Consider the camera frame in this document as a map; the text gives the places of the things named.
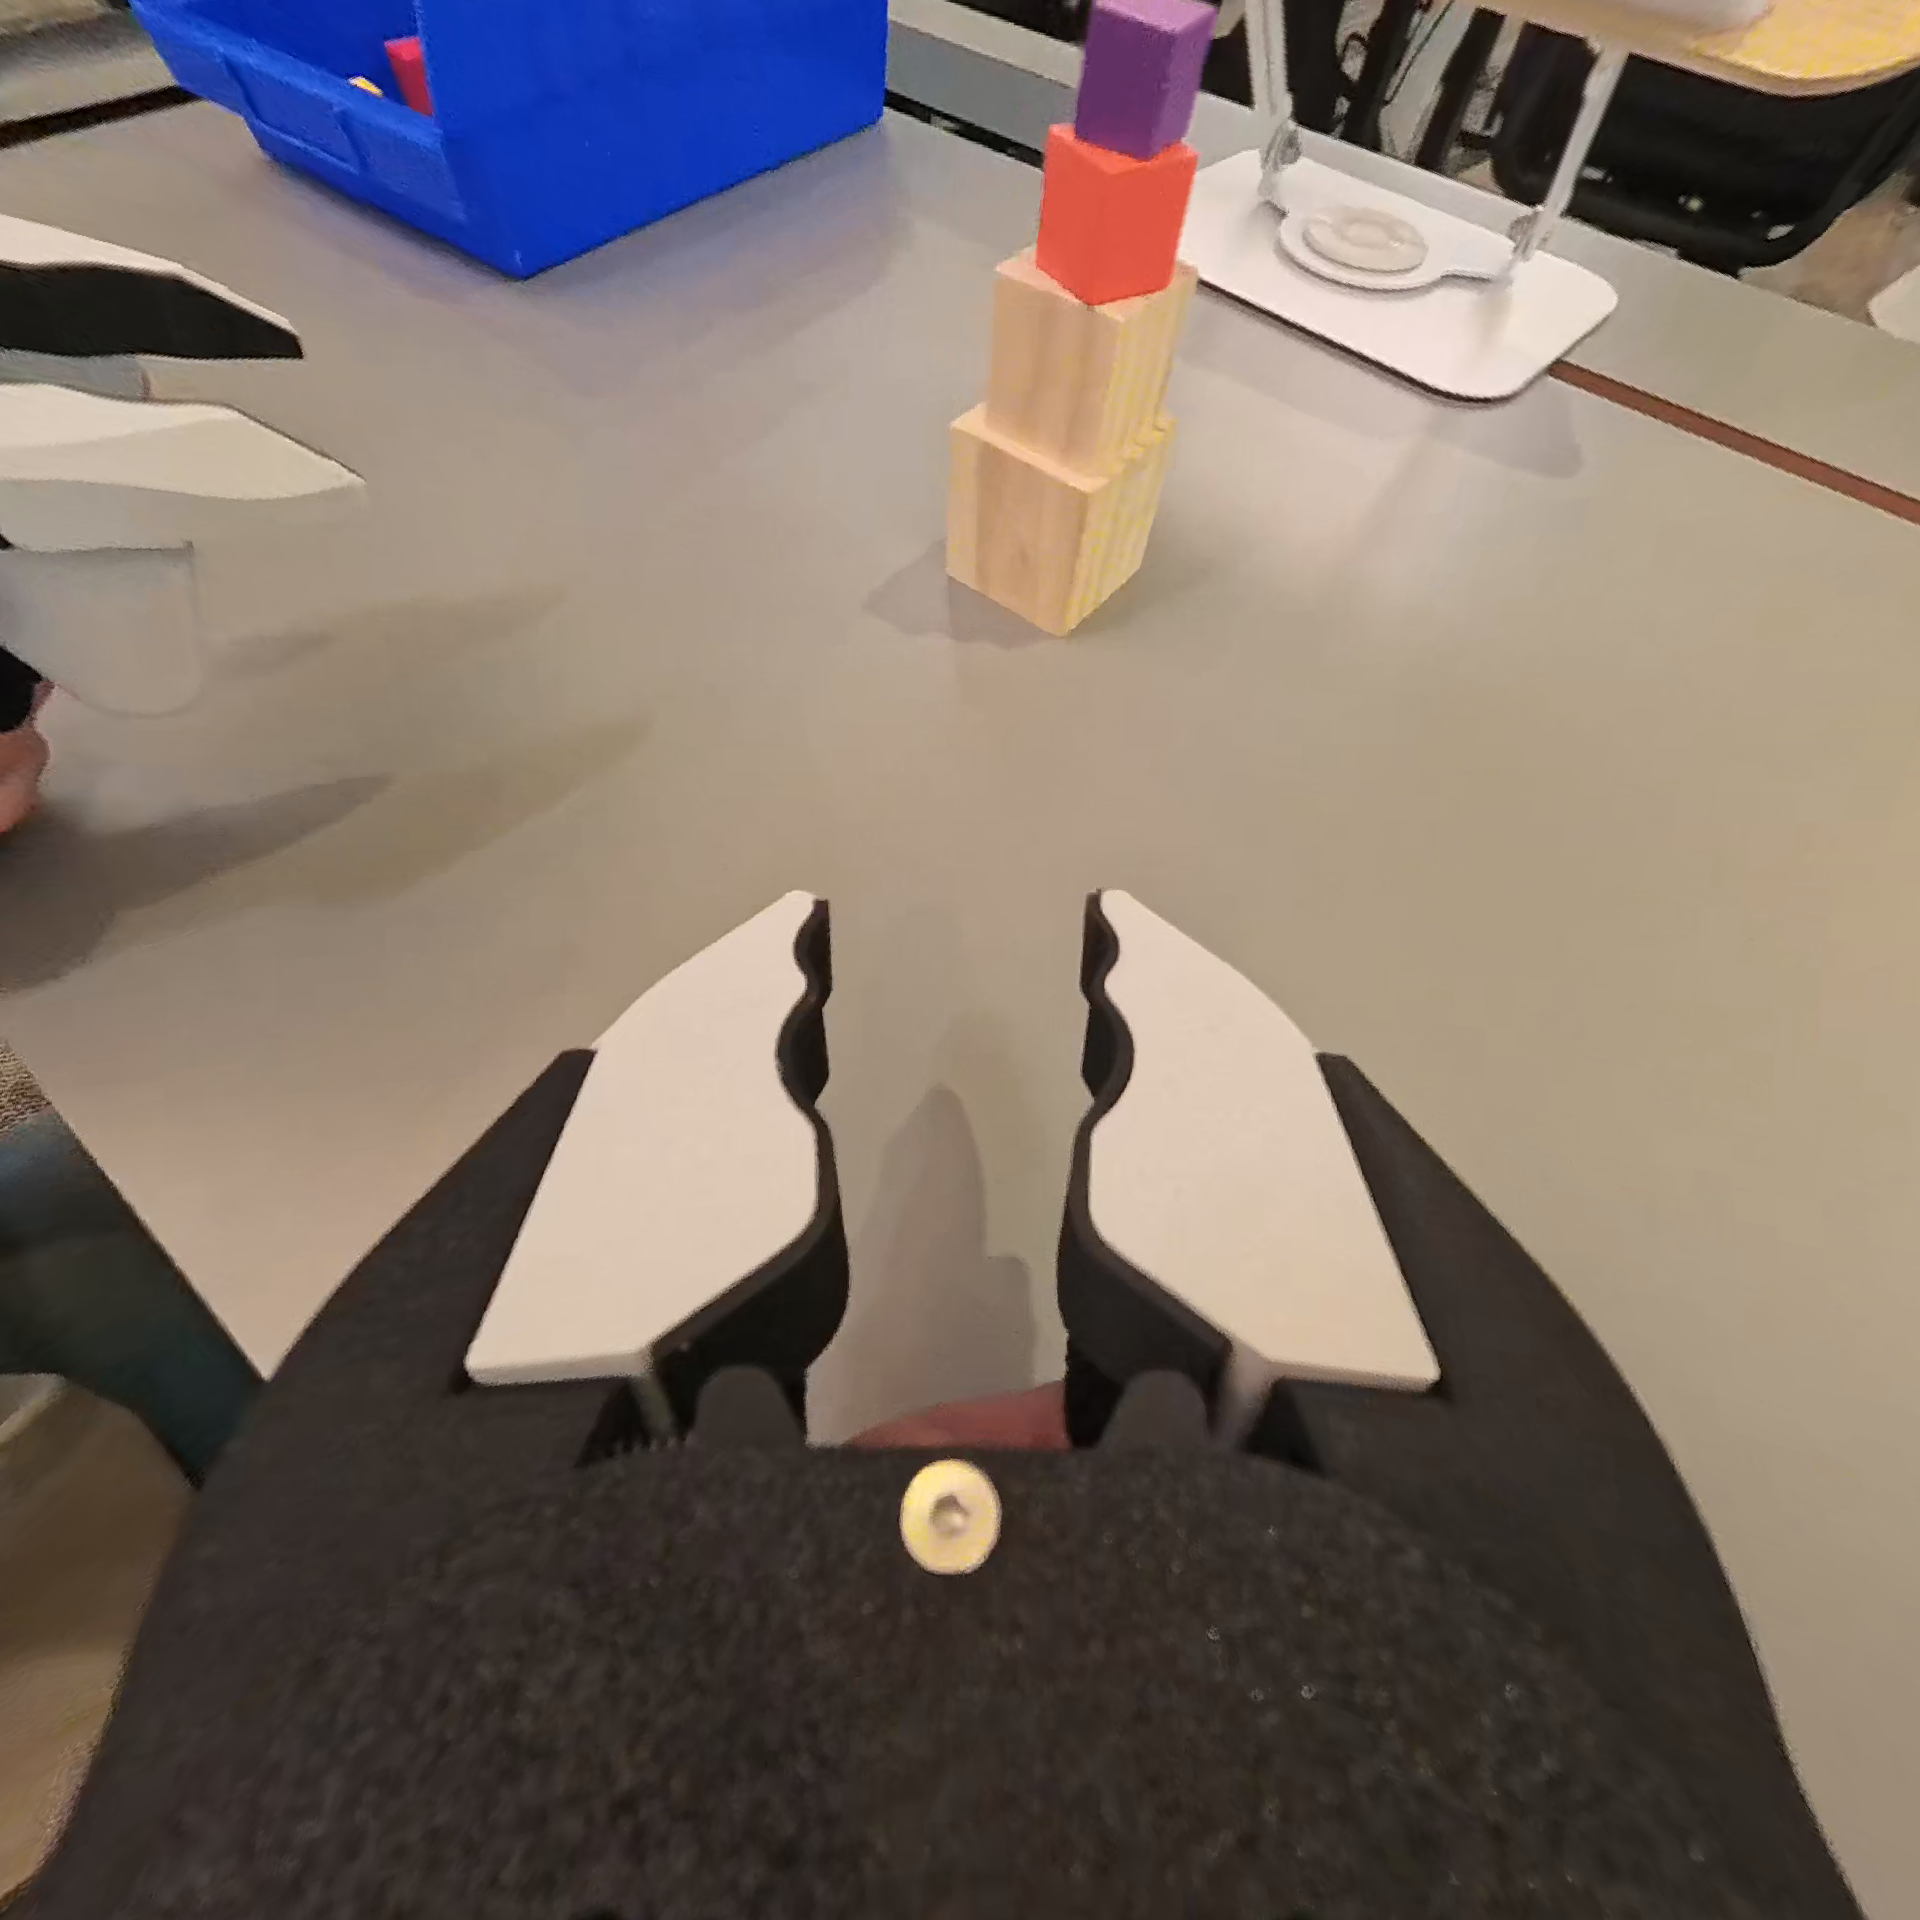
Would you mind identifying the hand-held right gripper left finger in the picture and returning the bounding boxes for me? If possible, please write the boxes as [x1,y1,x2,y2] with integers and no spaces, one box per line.
[464,892,856,1401]

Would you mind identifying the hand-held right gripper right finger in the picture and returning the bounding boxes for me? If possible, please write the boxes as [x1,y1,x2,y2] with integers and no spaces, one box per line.
[1057,889,1443,1401]

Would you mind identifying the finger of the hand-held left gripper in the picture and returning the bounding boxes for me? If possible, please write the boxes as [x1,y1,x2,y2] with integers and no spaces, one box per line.
[0,391,369,558]
[0,217,309,365]

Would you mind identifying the blue plastic bin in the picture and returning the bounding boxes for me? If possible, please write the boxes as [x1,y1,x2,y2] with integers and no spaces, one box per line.
[131,0,889,280]

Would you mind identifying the large wooden cube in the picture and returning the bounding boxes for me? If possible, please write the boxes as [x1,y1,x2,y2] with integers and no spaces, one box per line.
[946,406,1172,638]

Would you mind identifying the medium wooden cube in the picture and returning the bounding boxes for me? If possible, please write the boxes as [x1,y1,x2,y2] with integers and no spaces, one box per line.
[985,253,1203,489]

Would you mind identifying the purple wooden cube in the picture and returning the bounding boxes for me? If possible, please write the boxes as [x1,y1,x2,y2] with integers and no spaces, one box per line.
[1074,0,1220,158]

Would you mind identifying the white folding stand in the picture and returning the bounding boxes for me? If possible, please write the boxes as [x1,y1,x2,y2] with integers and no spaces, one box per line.
[1177,0,1624,405]

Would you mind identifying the black office chair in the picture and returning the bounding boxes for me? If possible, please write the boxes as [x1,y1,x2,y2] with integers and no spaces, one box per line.
[1410,31,1920,279]

